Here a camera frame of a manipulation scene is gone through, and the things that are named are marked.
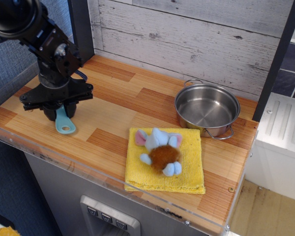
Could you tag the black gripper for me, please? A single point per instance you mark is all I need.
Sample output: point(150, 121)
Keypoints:
point(74, 91)

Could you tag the light blue dish brush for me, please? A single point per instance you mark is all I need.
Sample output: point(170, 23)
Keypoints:
point(63, 123)

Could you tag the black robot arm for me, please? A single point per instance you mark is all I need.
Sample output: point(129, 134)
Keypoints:
point(61, 84)

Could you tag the yellow cloth napkin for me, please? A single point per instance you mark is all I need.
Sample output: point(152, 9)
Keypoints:
point(140, 176)

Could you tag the stainless steel pot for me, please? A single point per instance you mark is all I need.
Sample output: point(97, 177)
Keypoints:
point(209, 108)

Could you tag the blue plush elephant toy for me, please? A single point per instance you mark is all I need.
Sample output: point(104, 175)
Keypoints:
point(163, 151)

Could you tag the silver control panel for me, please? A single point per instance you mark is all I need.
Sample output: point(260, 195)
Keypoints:
point(103, 220)

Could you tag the yellow object bottom corner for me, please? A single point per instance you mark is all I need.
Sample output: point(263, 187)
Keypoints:
point(8, 231)

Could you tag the white ridged appliance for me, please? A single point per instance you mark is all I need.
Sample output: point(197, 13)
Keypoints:
point(272, 160)

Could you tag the dark vertical post right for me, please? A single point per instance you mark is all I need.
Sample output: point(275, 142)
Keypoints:
point(276, 64)

